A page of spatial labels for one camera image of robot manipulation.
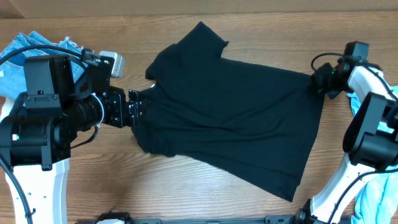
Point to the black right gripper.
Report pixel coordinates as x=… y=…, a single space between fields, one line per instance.
x=318 y=74

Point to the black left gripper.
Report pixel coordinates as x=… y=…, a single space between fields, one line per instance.
x=116 y=98

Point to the black t-shirt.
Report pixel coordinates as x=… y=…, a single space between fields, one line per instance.
x=256 y=122

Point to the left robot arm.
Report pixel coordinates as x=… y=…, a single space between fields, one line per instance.
x=67 y=92

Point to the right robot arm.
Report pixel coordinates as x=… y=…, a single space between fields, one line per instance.
x=370 y=142

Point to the blue denim shorts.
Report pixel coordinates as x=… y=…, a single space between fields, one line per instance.
x=12 y=71

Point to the folded white garment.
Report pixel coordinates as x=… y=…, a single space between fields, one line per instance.
x=7 y=107

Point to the light blue crumpled shirt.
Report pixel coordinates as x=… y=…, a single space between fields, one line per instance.
x=376 y=202

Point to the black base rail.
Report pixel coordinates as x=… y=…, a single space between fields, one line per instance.
x=124 y=217

